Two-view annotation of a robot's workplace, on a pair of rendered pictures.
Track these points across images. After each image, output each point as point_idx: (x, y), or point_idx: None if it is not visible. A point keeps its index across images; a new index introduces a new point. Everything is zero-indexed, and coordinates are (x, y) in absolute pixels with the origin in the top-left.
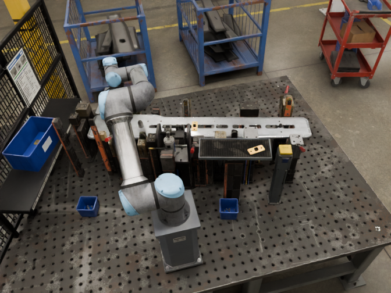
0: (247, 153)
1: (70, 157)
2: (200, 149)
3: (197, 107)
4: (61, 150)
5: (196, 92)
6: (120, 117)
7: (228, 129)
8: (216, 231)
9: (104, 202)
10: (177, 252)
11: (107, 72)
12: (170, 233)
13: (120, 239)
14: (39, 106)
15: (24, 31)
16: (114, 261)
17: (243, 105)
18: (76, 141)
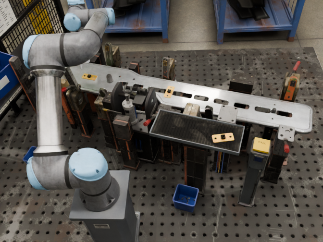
0: (210, 139)
1: (31, 101)
2: (155, 123)
3: (192, 69)
4: (35, 91)
5: (196, 50)
6: (43, 69)
7: (207, 103)
8: (164, 221)
9: None
10: (103, 238)
11: (67, 13)
12: (87, 218)
13: (58, 203)
14: (13, 41)
15: None
16: (44, 226)
17: (235, 77)
18: None
